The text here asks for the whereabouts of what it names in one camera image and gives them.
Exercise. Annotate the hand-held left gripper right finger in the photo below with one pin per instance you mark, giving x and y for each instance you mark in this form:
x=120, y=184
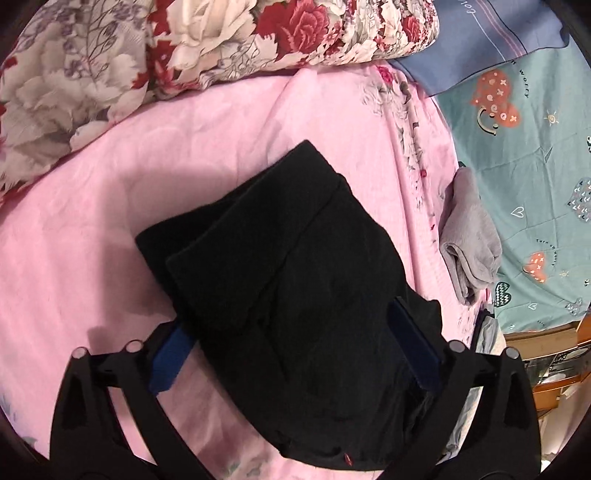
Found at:
x=415, y=344

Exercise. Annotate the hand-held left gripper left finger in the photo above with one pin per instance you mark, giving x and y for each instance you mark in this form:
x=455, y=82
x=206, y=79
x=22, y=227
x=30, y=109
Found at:
x=171, y=356

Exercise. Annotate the black pants with smiley patch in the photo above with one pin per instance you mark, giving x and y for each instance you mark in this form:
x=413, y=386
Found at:
x=286, y=300

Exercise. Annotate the folded grey pants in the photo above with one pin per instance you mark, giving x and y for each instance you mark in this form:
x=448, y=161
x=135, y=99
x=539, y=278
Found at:
x=471, y=230

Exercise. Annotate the grey silky garment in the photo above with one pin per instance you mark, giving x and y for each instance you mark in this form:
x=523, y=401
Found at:
x=487, y=334

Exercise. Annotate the pink floral bed sheet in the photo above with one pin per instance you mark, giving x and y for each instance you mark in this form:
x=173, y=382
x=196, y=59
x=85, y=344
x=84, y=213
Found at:
x=92, y=230

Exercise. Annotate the teal heart print sheet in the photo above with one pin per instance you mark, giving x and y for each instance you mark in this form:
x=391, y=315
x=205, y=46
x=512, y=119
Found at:
x=545, y=161

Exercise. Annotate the blue plaid pillow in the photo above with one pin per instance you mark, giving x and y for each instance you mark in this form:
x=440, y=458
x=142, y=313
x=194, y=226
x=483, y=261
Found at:
x=485, y=41

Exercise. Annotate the red and white floral quilt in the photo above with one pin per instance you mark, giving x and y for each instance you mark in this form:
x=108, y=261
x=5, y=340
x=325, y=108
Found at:
x=231, y=37

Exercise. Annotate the wooden bed frame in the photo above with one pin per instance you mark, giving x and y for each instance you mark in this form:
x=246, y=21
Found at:
x=545, y=342

